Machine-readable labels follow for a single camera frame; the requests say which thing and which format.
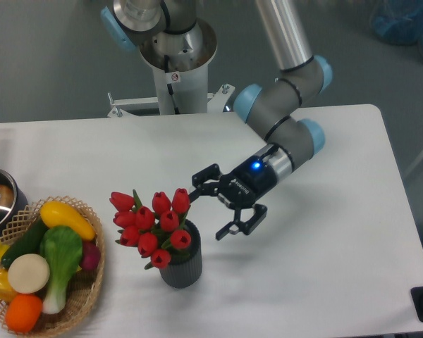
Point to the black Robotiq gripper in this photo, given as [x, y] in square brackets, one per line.
[239, 189]

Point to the red tulip bouquet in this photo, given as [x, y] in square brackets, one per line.
[159, 232]

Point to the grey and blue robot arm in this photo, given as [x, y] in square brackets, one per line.
[179, 46]

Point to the dark grey ribbed vase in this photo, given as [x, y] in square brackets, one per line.
[183, 272]

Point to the purple red radish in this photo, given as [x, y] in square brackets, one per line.
[90, 256]

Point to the woven wicker basket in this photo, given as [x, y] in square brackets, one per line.
[83, 289]

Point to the green bok choy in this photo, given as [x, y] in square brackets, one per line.
[61, 247]

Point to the yellow squash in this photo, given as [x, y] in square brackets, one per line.
[56, 213]

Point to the dark green cucumber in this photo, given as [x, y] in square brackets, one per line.
[28, 243]

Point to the round white radish slice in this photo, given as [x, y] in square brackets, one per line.
[28, 273]

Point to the blue plastic bag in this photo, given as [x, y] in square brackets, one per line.
[398, 22]

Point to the orange fruit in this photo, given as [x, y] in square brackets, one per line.
[23, 313]

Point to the yellow bell pepper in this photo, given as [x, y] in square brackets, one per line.
[7, 293]

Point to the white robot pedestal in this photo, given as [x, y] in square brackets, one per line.
[176, 93]

